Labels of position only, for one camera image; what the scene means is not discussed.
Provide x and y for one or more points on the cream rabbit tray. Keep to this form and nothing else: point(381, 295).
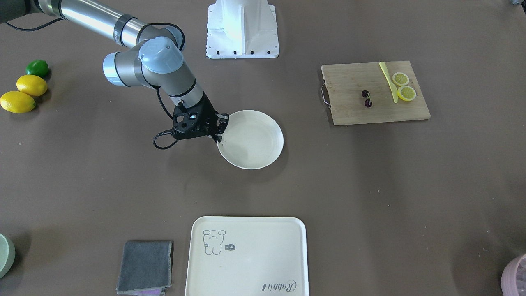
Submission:
point(248, 256)

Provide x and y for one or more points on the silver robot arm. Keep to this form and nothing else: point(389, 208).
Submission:
point(151, 57)

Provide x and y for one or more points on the yellow plastic knife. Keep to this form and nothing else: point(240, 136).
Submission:
point(388, 78)

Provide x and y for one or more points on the yellow lemon outer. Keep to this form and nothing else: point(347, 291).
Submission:
point(17, 102)

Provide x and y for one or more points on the mint green bowl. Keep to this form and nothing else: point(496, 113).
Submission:
point(7, 254)

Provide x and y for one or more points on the bamboo cutting board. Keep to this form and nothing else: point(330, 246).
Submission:
point(342, 93)

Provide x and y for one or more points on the lemon slice near handle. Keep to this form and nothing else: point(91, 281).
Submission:
point(406, 93)

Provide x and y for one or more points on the white pillar with base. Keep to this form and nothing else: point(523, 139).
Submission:
point(242, 29)

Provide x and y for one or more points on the yellow lemon middle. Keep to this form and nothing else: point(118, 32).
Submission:
point(32, 85)

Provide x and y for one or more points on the pink bowl with ice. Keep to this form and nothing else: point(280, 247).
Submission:
point(513, 279)

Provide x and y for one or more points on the green lime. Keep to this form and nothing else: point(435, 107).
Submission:
point(38, 68)

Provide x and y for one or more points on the yellow lemon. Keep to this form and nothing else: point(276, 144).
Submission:
point(32, 85)
point(17, 102)

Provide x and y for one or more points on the grey folded cloth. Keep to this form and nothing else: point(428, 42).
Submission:
point(145, 268)

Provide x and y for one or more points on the cream round plate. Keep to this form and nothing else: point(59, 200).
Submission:
point(252, 140)

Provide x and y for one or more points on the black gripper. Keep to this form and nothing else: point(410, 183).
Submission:
point(208, 110)

